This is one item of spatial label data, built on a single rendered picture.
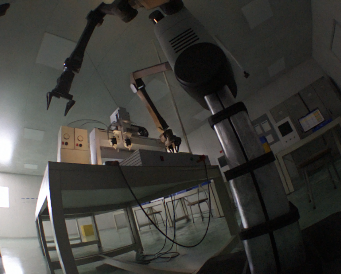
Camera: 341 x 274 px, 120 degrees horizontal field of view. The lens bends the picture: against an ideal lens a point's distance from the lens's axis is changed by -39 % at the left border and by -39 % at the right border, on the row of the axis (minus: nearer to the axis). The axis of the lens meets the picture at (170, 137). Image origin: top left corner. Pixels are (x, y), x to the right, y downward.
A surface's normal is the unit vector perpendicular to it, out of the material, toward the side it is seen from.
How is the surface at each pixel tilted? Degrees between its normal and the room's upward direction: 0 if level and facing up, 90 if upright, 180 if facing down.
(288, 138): 90
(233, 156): 90
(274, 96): 90
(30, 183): 90
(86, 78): 180
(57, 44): 180
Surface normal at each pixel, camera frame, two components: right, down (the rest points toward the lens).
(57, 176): 0.71, -0.46
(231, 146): -0.51, -0.22
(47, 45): 0.27, 0.88
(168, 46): -0.61, 0.02
